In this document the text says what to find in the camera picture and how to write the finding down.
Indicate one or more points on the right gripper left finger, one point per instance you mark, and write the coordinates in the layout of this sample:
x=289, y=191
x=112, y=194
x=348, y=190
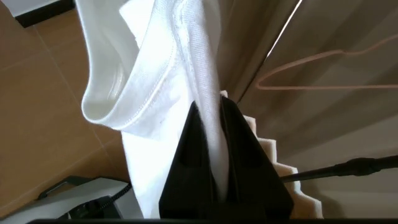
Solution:
x=186, y=186

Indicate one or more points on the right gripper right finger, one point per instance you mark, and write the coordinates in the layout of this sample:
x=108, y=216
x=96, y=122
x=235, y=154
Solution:
x=258, y=186

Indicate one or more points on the pink clothes hanger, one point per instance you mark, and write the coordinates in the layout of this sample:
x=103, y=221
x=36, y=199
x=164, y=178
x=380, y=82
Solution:
x=311, y=88

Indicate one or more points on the white printed t-shirt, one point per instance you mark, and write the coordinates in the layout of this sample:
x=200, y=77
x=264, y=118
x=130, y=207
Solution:
x=155, y=77

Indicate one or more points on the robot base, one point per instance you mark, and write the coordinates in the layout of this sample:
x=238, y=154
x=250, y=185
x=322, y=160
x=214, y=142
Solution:
x=46, y=202

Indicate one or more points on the black clothes rack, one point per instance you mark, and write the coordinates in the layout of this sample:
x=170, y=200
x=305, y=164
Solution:
x=357, y=166

